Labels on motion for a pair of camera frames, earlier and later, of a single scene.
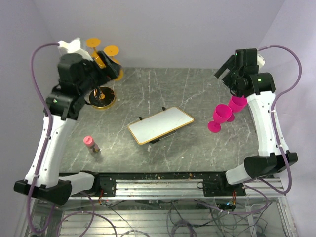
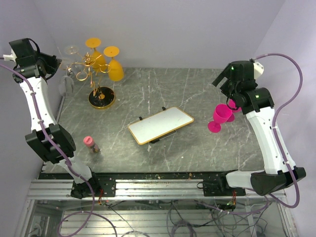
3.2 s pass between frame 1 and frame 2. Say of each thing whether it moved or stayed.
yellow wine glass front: stayed
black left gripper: moved
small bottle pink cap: stayed
